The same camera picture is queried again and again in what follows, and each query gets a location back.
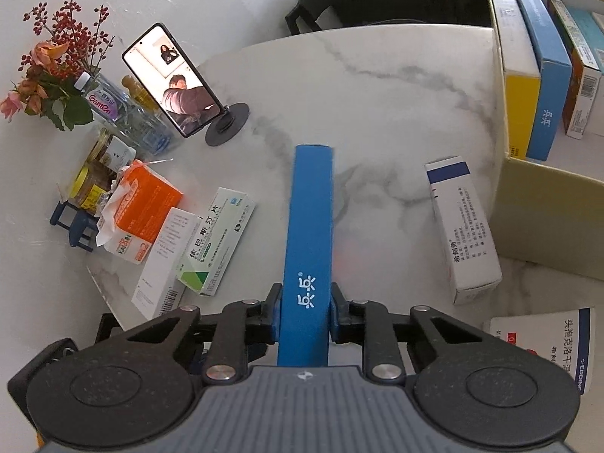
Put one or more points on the green white medicine box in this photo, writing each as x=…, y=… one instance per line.
x=212, y=240

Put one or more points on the beige cardboard storage box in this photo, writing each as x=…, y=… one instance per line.
x=533, y=217

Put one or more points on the flower and berry bouquet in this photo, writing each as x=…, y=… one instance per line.
x=52, y=71

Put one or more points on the gold-lidded glass jar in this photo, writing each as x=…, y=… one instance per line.
x=111, y=151

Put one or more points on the white blue-striped medicine box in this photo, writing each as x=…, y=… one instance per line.
x=465, y=231

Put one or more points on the blue miniature rack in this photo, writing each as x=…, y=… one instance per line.
x=71, y=226

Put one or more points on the clear plastic water bottle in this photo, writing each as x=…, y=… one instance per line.
x=104, y=104

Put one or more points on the white narrow medicine box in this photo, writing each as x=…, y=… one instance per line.
x=165, y=264

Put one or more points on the amber glass bottle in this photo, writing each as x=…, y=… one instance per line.
x=134, y=89

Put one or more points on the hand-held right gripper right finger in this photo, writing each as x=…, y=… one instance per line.
x=337, y=311

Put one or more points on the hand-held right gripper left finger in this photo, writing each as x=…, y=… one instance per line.
x=274, y=309

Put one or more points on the blue medicine box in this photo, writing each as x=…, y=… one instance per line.
x=306, y=222
x=549, y=104

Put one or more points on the orange tissue pack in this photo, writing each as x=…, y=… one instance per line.
x=146, y=198

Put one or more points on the smartphone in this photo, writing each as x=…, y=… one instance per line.
x=174, y=80

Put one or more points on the large white yellow-ended box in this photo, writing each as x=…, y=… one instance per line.
x=514, y=56

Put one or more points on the yellow-lidded glass jar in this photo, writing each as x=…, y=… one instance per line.
x=87, y=188

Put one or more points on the white blue-edged medicine box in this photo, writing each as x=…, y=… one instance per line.
x=542, y=349

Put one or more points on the teal white medicine box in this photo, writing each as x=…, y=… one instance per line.
x=590, y=33

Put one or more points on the white marble desktop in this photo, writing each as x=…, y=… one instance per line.
x=377, y=104

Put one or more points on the black phone stand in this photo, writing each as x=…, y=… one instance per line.
x=229, y=125

